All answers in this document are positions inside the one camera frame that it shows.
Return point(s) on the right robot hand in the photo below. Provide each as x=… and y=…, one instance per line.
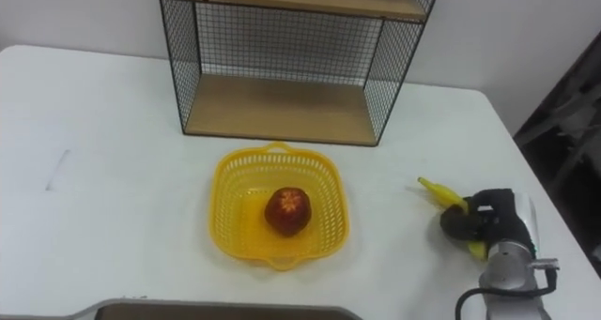
x=502, y=217

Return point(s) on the yellow banana soft toy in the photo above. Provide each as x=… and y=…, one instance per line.
x=441, y=194

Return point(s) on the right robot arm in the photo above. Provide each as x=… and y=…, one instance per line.
x=509, y=270

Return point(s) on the red apple soft toy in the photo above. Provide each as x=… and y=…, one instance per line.
x=288, y=212

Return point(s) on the yellow plastic basket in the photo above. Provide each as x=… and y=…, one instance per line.
x=235, y=238

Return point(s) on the robot body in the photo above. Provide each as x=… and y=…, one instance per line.
x=211, y=312

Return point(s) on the white desk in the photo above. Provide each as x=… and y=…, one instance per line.
x=94, y=123

